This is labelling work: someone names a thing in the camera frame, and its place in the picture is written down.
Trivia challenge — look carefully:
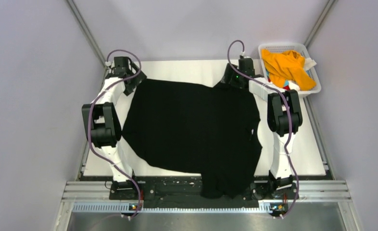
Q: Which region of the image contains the black t shirt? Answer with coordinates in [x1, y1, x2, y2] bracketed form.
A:
[123, 79, 262, 197]

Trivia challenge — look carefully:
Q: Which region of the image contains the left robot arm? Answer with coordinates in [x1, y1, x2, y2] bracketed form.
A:
[81, 56, 146, 199]

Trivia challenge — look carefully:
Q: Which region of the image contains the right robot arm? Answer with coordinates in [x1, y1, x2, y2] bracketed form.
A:
[222, 56, 303, 198]

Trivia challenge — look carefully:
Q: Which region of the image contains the orange t shirt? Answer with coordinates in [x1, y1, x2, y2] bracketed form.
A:
[261, 49, 316, 91]

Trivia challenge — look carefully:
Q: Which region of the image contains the red blue cloth in basket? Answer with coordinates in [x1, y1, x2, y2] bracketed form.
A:
[267, 77, 291, 90]

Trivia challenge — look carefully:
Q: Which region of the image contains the white plastic basket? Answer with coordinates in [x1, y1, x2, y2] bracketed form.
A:
[258, 42, 322, 97]

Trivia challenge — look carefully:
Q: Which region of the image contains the white cloth in basket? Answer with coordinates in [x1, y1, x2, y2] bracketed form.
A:
[303, 58, 317, 71]

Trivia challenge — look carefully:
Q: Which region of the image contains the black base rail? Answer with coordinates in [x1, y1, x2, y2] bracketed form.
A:
[105, 177, 298, 211]

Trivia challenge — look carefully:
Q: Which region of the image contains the white cable duct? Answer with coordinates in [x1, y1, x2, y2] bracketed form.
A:
[72, 202, 273, 214]

